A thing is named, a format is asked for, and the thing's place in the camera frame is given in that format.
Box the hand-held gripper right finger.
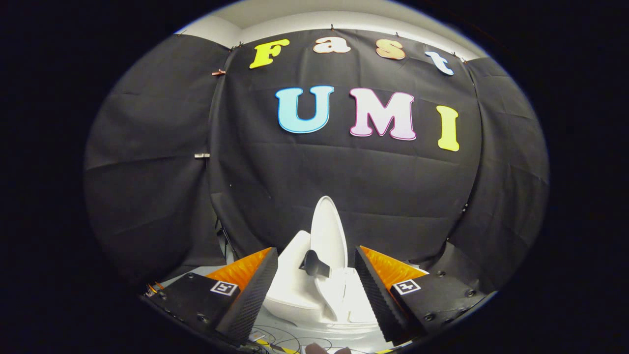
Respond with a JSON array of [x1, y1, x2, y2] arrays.
[[354, 245, 492, 346]]

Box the white toilet bowl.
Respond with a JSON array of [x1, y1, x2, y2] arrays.
[[263, 230, 382, 326]]

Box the black backdrop cloth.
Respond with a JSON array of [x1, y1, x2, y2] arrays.
[[84, 29, 550, 295]]

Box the black lid lifter handle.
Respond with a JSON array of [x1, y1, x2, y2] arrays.
[[299, 250, 331, 277]]

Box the thin black cables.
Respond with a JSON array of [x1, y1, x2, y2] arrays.
[[248, 324, 354, 354]]

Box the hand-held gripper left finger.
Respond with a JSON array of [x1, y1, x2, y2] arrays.
[[143, 247, 279, 347]]

